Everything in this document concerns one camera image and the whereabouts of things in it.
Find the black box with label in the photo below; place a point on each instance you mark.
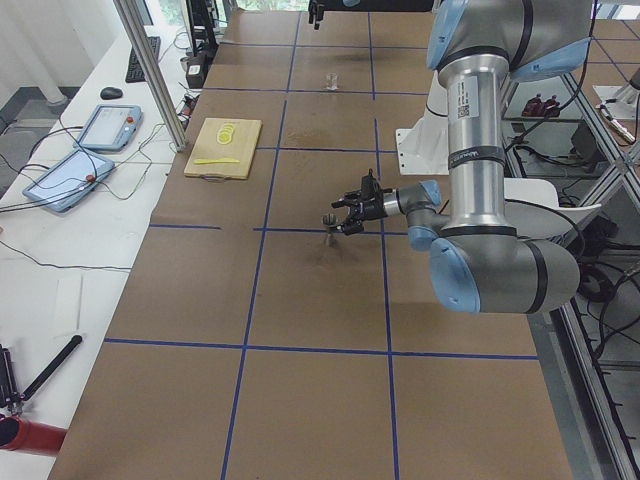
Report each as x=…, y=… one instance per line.
x=196, y=70

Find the blue teach pendant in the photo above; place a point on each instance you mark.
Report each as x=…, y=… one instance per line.
x=69, y=181
x=110, y=128

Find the bamboo cutting board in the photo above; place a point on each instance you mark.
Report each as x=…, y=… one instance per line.
x=242, y=147

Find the black computer mouse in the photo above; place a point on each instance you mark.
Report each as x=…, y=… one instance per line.
x=111, y=93

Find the red cylinder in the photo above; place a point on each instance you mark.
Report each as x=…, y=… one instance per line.
x=18, y=434

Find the aluminium frame post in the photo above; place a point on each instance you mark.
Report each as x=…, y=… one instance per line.
x=132, y=22

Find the near blue teach pendant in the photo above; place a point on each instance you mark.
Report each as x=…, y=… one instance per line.
x=69, y=181

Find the far blue teach pendant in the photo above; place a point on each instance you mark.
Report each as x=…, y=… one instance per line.
x=110, y=128

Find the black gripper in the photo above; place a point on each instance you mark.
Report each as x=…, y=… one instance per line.
x=315, y=11
x=373, y=207

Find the clear glass cup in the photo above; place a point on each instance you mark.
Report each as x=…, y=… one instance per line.
x=331, y=82

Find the white plastic chair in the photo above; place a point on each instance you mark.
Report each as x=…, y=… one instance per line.
x=522, y=212

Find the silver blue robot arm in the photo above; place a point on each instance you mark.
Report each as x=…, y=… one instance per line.
x=478, y=263

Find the steel double jigger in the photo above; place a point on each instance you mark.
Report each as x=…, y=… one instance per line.
x=329, y=221

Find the white camera stand pedestal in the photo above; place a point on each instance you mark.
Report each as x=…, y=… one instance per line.
x=423, y=149

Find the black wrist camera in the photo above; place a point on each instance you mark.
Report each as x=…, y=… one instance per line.
x=369, y=186

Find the yellow plastic knife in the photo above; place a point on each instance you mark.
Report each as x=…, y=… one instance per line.
x=222, y=160

